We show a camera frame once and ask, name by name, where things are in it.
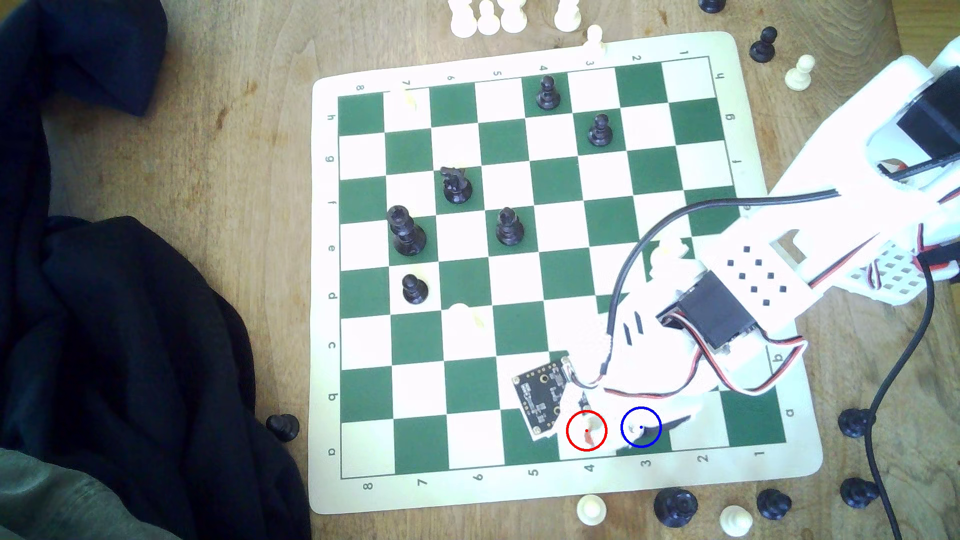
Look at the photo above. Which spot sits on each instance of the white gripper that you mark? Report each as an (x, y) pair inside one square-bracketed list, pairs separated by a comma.
[(631, 411)]

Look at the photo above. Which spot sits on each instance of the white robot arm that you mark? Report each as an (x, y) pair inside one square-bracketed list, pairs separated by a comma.
[(825, 165)]

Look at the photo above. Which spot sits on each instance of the large black chess piece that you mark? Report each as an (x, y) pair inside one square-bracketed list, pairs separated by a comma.
[(675, 508)]

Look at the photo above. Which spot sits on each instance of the green white chess board mat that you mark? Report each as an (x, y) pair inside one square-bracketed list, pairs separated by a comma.
[(487, 300)]

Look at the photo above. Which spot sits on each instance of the black chess pawn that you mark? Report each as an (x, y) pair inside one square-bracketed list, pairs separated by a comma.
[(852, 423), (600, 131), (763, 49), (856, 493), (283, 427), (415, 290), (773, 505), (548, 94)]

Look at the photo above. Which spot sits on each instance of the white chess piece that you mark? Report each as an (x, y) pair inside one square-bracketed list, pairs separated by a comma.
[(463, 21), (568, 16), (409, 97), (671, 250), (461, 315), (514, 16)]

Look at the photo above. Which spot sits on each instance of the black chess bishop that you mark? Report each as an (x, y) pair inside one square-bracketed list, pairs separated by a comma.
[(510, 229)]

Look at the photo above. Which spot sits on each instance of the black chess king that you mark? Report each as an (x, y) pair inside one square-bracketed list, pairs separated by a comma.
[(406, 234)]

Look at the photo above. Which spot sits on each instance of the black chess knight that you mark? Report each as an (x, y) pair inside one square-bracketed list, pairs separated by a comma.
[(456, 187)]

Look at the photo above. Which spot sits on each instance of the dark navy cloth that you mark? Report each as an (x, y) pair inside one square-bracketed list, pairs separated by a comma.
[(112, 337)]

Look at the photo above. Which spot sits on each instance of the grey green cloth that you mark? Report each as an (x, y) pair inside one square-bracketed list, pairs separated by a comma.
[(52, 502)]

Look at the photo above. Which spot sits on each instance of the black camera circuit board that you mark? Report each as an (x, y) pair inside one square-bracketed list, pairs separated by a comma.
[(541, 397)]

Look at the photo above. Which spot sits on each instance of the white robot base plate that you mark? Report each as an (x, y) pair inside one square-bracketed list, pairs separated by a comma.
[(896, 275)]

